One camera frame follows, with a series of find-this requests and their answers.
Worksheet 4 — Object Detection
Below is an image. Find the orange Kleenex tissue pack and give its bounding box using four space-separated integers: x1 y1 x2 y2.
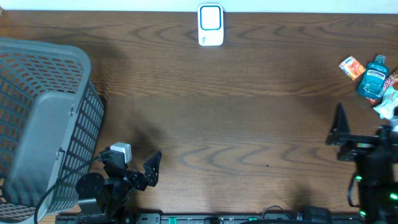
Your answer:
339 55 366 81

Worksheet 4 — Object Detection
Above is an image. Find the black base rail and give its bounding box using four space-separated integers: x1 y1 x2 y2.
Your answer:
55 212 361 224

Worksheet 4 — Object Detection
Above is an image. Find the teal white pack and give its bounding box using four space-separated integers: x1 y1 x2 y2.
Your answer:
373 86 397 119

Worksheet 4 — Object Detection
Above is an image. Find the white barcode scanner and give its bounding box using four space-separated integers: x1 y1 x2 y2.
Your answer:
197 3 224 47

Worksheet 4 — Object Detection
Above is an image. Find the blue Listerine mouthwash bottle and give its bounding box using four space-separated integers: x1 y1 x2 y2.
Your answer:
357 55 389 100

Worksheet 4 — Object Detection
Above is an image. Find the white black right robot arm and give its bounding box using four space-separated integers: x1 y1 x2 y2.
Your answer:
325 103 397 223

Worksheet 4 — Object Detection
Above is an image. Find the grey plastic basket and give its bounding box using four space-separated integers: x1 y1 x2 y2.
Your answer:
1 38 104 223

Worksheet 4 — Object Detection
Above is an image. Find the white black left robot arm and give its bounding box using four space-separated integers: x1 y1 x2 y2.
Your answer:
75 148 162 223

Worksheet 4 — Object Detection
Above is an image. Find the red brown chocolate bar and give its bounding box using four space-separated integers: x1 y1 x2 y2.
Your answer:
367 70 397 105

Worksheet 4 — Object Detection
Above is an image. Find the black left camera cable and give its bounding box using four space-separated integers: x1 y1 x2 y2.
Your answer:
33 155 103 224

